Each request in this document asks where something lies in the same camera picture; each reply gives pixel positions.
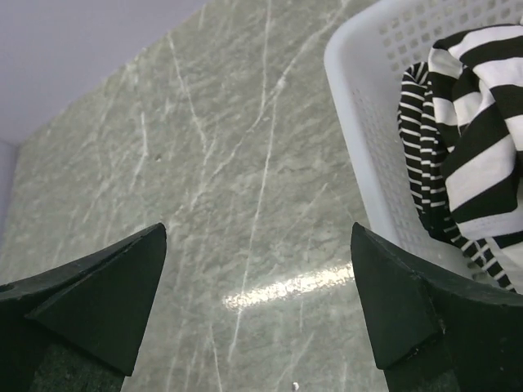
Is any wide striped tank top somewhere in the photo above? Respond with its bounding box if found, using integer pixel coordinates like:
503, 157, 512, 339
428, 24, 522, 252

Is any white plastic laundry basket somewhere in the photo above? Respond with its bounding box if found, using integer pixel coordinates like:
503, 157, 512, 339
324, 1, 522, 284

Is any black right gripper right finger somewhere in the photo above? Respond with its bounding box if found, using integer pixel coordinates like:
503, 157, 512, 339
351, 224, 522, 391

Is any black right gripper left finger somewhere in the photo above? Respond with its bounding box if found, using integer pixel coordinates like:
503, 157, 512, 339
1, 223, 167, 391

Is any thin striped tank top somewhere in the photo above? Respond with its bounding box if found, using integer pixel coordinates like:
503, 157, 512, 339
397, 62, 520, 292

